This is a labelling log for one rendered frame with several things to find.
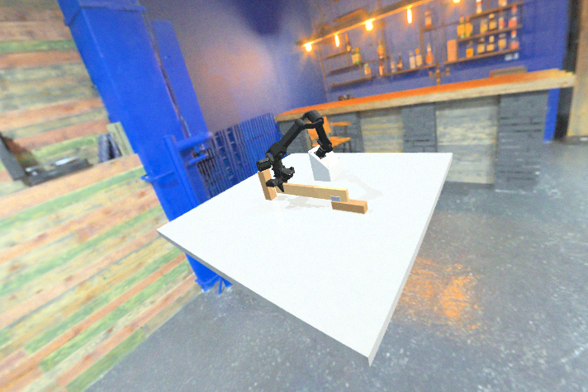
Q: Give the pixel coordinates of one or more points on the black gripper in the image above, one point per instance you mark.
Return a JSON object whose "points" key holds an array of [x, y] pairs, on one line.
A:
{"points": [[278, 181]]}

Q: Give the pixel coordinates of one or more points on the long light-wood rail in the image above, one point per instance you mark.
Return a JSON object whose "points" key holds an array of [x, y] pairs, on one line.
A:
{"points": [[314, 191]]}

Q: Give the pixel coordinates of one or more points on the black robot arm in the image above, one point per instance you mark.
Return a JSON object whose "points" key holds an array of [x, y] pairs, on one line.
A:
{"points": [[278, 149]]}

